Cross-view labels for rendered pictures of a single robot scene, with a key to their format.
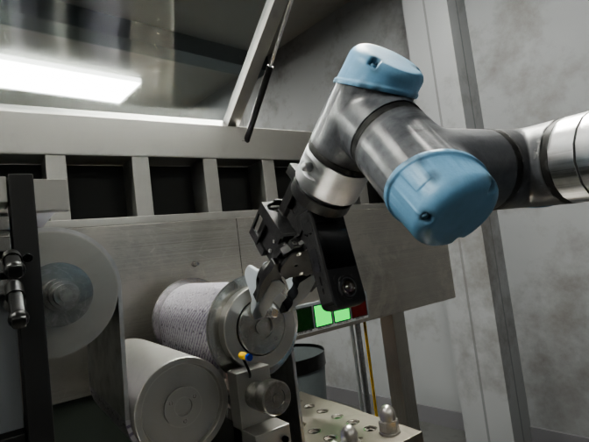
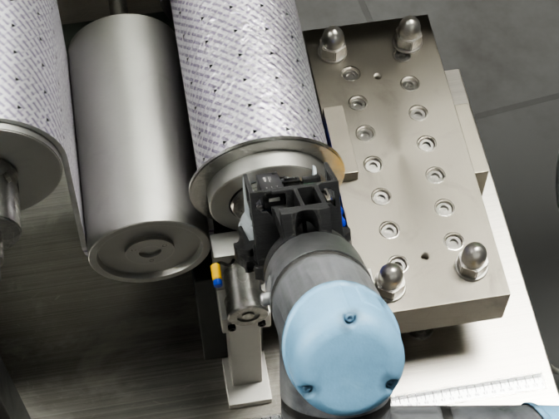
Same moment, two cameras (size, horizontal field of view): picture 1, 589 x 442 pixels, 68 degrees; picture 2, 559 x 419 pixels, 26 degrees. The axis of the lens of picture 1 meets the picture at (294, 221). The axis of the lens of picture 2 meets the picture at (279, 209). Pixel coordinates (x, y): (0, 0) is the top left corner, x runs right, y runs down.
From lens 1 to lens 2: 89 cm
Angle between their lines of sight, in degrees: 66
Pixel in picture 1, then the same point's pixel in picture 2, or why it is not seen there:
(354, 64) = (289, 366)
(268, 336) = not seen: hidden behind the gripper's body
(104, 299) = (45, 176)
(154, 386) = (113, 236)
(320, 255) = not seen: hidden behind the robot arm
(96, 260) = (30, 148)
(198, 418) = (170, 255)
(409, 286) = not seen: outside the picture
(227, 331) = (215, 205)
